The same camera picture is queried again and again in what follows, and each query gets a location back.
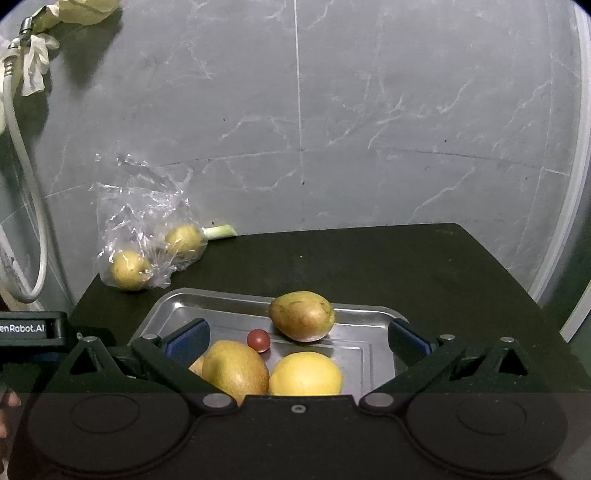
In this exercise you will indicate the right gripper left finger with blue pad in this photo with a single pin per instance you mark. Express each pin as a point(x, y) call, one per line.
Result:
point(168, 358)

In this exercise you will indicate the cream rubber glove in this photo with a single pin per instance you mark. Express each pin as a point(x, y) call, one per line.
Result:
point(30, 69)

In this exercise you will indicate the clear plastic bag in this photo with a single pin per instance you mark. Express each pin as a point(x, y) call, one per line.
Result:
point(137, 204)

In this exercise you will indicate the small red cherry tomato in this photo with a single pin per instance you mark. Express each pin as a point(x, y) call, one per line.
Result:
point(258, 340)

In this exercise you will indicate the yellow cloth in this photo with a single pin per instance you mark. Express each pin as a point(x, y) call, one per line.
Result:
point(82, 12)

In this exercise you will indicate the yellow round lemon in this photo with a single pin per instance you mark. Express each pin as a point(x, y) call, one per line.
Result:
point(305, 374)

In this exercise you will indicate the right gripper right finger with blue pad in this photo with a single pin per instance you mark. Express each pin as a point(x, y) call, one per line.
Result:
point(427, 359)

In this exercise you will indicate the green onion stalk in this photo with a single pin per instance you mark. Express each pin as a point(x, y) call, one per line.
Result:
point(219, 232)

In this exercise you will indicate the yellow fruit in bag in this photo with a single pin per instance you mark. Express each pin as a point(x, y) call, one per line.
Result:
point(130, 270)
point(185, 241)

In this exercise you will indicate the stainless steel tray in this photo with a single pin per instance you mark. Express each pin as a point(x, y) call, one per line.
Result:
point(358, 343)

